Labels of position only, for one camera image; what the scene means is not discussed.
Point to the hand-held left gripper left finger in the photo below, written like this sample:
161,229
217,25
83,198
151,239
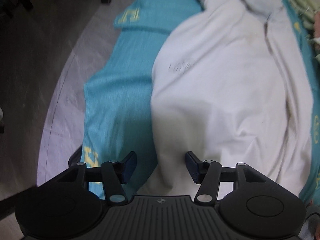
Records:
130,166

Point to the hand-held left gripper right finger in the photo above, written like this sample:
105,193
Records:
192,166

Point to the white garment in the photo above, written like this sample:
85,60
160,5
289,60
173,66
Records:
225,80

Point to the teal printed bed sheet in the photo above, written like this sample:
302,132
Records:
120,92

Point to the green fleece blanket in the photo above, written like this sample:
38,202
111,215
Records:
303,5

